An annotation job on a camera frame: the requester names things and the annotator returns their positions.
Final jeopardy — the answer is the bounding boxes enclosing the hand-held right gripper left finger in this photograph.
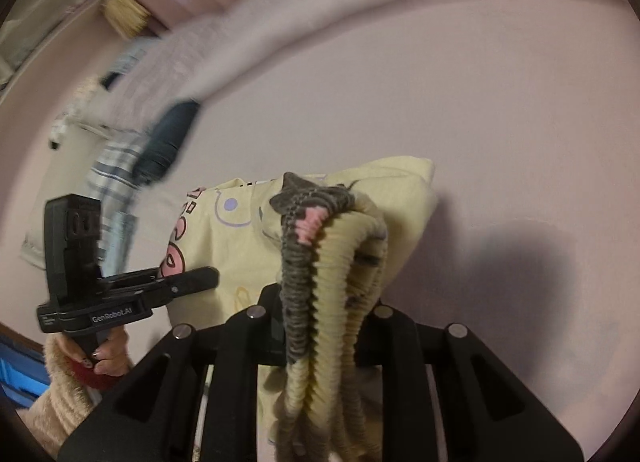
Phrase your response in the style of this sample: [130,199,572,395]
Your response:
[59,286,290,462]

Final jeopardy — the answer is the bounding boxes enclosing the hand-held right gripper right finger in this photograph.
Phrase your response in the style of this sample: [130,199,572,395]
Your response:
[349,303,585,462]

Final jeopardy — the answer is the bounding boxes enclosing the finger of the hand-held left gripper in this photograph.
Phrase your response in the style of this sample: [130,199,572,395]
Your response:
[142,266,220,307]

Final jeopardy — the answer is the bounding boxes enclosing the yellow cartoon print pants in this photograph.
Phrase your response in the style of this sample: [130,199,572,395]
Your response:
[157,157,438,462]

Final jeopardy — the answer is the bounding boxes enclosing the person's left hand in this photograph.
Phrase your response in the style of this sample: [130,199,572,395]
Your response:
[77,327,135,379]

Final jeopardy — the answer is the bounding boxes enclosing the grey plaid cloth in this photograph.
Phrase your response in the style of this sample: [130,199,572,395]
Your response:
[90,134,151,223]

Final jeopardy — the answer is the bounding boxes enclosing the red fuzzy band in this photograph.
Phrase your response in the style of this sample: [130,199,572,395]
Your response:
[67,357,108,391]

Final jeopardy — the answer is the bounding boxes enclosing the blue box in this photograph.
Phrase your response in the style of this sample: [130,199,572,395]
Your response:
[0,334,52,411]

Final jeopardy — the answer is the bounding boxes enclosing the dark blue cloth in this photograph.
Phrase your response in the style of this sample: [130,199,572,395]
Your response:
[132,99,202,189]

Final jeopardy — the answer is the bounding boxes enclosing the bed with pink sheet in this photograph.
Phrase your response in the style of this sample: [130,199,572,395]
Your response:
[0,0,640,453]

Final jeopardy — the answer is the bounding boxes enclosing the beige furniture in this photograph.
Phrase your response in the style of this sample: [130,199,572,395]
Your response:
[0,0,110,89]

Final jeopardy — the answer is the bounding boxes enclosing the straw brush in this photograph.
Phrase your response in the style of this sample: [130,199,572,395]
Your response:
[102,0,152,39]

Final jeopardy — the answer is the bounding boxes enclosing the pink fuzzy blanket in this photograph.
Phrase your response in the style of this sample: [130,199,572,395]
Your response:
[80,0,632,135]

